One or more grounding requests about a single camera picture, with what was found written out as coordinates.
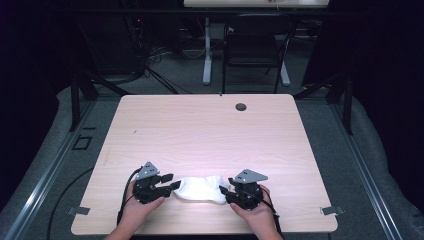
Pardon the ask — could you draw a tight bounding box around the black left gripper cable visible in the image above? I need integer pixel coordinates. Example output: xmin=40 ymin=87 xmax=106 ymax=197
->
xmin=116 ymin=166 xmax=143 ymax=226

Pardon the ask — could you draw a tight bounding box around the person's left hand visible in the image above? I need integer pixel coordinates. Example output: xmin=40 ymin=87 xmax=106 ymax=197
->
xmin=119 ymin=189 xmax=166 ymax=230

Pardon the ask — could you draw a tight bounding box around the dark curtain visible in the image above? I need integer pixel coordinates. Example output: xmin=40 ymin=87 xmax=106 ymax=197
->
xmin=301 ymin=0 xmax=424 ymax=214
xmin=0 ymin=0 xmax=81 ymax=211

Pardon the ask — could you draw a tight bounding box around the aluminium floor rail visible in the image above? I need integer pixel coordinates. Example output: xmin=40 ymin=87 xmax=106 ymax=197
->
xmin=329 ymin=99 xmax=405 ymax=240
xmin=2 ymin=99 xmax=98 ymax=240

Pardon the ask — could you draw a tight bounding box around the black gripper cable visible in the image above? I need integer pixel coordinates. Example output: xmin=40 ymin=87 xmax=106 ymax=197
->
xmin=261 ymin=185 xmax=285 ymax=240
xmin=116 ymin=166 xmax=143 ymax=226

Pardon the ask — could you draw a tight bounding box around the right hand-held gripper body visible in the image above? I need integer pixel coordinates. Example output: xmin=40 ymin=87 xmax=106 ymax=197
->
xmin=226 ymin=168 xmax=269 ymax=211

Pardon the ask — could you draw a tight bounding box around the black folding chair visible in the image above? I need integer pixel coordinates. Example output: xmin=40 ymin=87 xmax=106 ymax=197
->
xmin=221 ymin=13 xmax=297 ymax=95

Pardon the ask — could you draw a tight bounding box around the white desk with white legs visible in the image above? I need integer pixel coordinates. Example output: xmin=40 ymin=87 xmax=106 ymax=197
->
xmin=183 ymin=0 xmax=330 ymax=87

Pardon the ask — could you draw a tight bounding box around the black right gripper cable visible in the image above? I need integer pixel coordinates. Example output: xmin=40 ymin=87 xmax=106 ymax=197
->
xmin=261 ymin=185 xmax=285 ymax=240

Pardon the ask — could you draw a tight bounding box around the black metal stand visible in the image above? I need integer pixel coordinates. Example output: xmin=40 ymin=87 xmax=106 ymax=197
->
xmin=68 ymin=71 xmax=132 ymax=132
xmin=293 ymin=71 xmax=354 ymax=136

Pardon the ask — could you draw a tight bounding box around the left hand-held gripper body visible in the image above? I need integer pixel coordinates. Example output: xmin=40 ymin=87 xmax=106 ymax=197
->
xmin=132 ymin=161 xmax=168 ymax=205

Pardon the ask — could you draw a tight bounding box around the person's right hand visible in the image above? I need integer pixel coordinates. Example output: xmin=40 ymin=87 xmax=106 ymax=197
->
xmin=229 ymin=186 xmax=277 ymax=235

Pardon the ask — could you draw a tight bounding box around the grey metal table bracket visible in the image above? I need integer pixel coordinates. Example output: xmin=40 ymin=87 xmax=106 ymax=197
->
xmin=66 ymin=206 xmax=91 ymax=216
xmin=320 ymin=205 xmax=346 ymax=216

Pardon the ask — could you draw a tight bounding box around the bundle of black cables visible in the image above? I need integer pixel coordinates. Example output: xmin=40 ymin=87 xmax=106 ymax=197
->
xmin=121 ymin=14 xmax=195 ymax=95

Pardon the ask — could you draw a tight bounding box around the black floor cable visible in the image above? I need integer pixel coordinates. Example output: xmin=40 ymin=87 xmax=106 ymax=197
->
xmin=46 ymin=166 xmax=95 ymax=240

